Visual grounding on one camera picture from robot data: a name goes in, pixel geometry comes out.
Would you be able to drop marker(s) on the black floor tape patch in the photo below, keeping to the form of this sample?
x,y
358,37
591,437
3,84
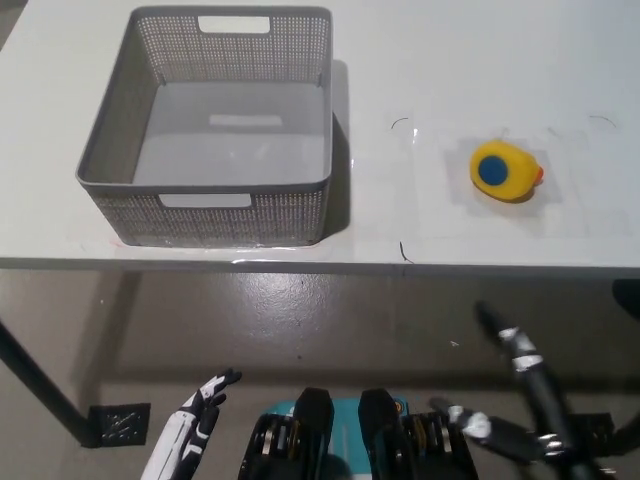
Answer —
x,y
122,425
595,425

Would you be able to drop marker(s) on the grey perforated plastic basket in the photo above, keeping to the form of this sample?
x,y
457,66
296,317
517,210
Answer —
x,y
220,150

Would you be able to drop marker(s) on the right robot hand black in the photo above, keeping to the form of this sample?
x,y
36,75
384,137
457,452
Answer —
x,y
542,400

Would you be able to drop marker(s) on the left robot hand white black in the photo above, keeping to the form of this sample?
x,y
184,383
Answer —
x,y
182,425

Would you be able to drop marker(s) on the black table leg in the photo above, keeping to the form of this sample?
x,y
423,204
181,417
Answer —
x,y
45,380
629,300

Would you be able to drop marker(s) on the yellow rubber duck toy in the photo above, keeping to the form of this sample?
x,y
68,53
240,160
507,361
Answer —
x,y
515,175

